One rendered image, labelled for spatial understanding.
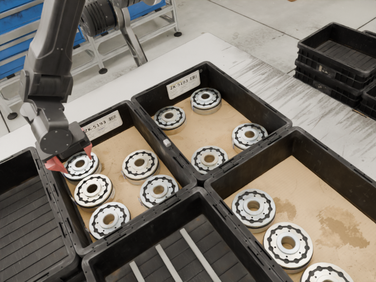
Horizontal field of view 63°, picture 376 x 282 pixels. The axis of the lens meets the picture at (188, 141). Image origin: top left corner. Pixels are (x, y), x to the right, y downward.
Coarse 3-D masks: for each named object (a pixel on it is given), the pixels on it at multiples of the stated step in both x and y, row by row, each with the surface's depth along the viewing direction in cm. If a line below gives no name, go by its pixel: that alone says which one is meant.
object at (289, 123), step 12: (156, 84) 98; (240, 84) 92; (132, 96) 95; (252, 96) 88; (288, 120) 80; (276, 132) 78; (180, 156) 77; (240, 156) 75; (192, 168) 74; (216, 168) 73; (204, 180) 71
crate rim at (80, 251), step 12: (108, 108) 93; (132, 108) 92; (84, 120) 91; (144, 120) 87; (156, 132) 84; (180, 168) 74; (48, 180) 77; (192, 180) 71; (180, 192) 70; (60, 204) 72; (156, 204) 68; (144, 216) 67; (72, 228) 67; (120, 228) 66; (72, 240) 65; (108, 240) 64; (84, 252) 63
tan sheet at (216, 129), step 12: (228, 108) 101; (192, 120) 99; (204, 120) 98; (216, 120) 98; (228, 120) 97; (240, 120) 96; (180, 132) 96; (192, 132) 96; (204, 132) 95; (216, 132) 94; (228, 132) 94; (180, 144) 93; (192, 144) 92; (204, 144) 92; (216, 144) 91; (228, 144) 90; (228, 156) 87
